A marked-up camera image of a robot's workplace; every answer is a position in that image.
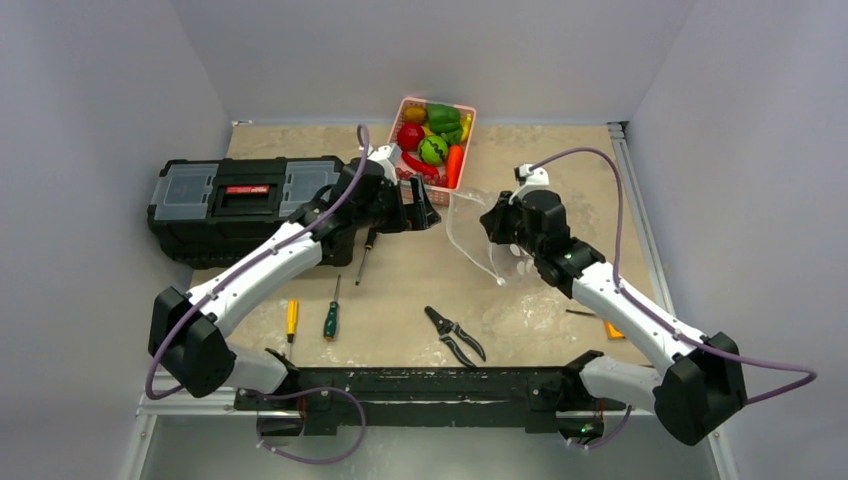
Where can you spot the green striped watermelon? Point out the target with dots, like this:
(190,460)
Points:
(433,150)

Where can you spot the brown kiwi fruit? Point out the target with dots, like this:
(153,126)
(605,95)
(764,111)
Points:
(415,114)

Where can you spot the black yellow handled screwdriver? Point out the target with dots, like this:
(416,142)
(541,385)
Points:
(368,247)

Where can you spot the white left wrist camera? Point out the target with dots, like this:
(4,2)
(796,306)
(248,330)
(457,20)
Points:
(387,157)

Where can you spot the black plastic toolbox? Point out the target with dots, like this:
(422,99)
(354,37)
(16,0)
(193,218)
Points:
(209,214)

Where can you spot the green bell pepper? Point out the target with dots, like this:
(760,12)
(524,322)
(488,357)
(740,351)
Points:
(443,118)

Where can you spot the red apple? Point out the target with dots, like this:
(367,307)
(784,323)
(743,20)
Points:
(409,136)

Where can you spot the purple grape bunch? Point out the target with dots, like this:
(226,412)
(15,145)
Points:
(432,177)

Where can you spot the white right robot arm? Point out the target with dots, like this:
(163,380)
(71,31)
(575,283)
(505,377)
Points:
(692,383)

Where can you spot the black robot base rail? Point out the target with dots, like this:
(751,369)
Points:
(534,399)

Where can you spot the pink perforated plastic basket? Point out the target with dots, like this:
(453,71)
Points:
(437,195)

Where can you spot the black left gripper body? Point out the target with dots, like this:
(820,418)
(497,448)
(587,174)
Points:
(387,213)

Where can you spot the red chili pepper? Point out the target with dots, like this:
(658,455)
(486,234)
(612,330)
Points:
(419,166)

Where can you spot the orange carrot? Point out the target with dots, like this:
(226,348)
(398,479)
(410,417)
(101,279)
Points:
(453,166)

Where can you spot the clear dotted zip top bag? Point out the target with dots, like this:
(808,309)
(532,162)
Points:
(509,265)

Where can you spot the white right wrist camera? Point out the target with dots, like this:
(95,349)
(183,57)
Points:
(529,178)

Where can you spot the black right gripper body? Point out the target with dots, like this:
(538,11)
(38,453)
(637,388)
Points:
(499,221)

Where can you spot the green handled screwdriver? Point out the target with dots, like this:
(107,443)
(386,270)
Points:
(331,320)

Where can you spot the black handled pliers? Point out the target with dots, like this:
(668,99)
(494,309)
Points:
(450,333)

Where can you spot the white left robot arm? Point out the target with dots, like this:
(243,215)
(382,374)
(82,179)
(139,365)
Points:
(188,338)

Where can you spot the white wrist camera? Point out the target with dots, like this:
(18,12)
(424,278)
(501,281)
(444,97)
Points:
(387,157)
(529,178)

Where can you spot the yellow banana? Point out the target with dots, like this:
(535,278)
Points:
(466,123)

